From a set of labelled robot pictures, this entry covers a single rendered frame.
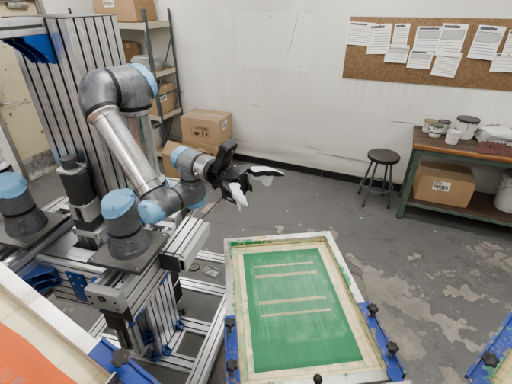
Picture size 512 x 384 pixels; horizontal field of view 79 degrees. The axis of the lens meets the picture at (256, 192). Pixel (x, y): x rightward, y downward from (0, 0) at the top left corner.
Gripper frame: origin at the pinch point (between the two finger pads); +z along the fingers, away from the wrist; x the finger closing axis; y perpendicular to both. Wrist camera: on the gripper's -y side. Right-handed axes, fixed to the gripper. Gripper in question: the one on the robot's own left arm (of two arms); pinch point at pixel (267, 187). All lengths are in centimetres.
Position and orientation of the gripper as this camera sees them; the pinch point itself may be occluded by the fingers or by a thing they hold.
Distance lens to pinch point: 77.1
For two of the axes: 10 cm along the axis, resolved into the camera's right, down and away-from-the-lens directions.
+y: 0.8, 7.8, 6.1
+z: 7.8, 3.3, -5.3
